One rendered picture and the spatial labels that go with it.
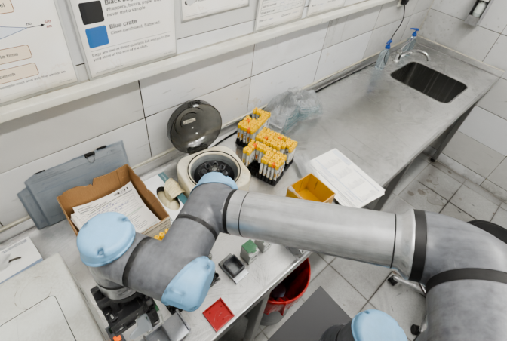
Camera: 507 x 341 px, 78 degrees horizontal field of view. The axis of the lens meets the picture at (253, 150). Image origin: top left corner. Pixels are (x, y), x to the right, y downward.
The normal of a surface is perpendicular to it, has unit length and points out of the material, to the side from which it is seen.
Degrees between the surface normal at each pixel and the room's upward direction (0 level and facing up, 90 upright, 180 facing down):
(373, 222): 18
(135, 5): 93
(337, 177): 1
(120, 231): 0
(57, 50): 94
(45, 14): 94
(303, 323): 4
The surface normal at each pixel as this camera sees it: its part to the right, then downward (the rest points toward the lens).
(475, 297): -0.50, -0.73
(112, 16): 0.67, 0.61
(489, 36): -0.73, 0.41
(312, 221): -0.29, -0.40
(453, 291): -0.75, -0.62
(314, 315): 0.15, -0.68
